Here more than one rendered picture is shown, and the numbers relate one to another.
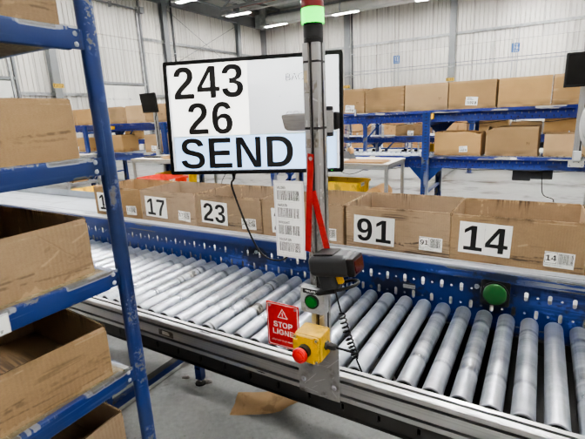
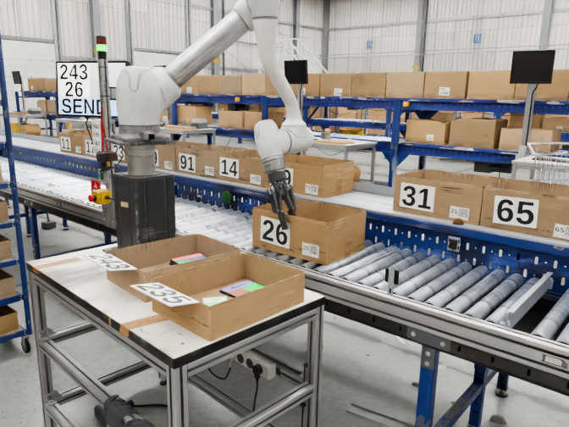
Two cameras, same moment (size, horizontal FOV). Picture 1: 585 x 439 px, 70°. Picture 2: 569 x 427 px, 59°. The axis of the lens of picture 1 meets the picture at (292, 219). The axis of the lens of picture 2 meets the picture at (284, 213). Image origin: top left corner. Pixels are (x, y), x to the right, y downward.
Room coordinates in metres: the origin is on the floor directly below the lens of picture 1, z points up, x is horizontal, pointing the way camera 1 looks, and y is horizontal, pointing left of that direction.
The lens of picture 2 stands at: (-1.50, -1.43, 1.39)
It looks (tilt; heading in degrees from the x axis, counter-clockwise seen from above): 13 degrees down; 9
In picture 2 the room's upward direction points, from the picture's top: 1 degrees clockwise
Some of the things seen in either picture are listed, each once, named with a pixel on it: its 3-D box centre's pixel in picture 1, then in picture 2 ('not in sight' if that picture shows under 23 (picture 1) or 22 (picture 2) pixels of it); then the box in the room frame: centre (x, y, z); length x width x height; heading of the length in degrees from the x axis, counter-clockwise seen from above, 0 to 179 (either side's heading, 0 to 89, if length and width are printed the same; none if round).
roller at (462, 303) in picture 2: not in sight; (476, 292); (0.24, -1.83, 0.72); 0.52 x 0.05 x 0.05; 149
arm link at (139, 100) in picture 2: not in sight; (138, 95); (0.35, -0.55, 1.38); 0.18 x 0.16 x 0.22; 14
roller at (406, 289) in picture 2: not in sight; (424, 279); (0.34, -1.67, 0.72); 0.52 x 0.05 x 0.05; 149
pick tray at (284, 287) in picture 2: not in sight; (229, 291); (-0.10, -1.04, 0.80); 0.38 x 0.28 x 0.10; 146
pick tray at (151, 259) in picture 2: not in sight; (174, 263); (0.10, -0.78, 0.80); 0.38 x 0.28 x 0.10; 143
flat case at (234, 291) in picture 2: not in sight; (254, 294); (-0.02, -1.10, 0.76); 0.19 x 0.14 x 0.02; 55
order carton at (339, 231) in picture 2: not in sight; (308, 228); (0.56, -1.20, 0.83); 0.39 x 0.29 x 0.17; 60
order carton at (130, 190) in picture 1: (137, 198); (87, 142); (2.41, 0.90, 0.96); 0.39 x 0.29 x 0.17; 60
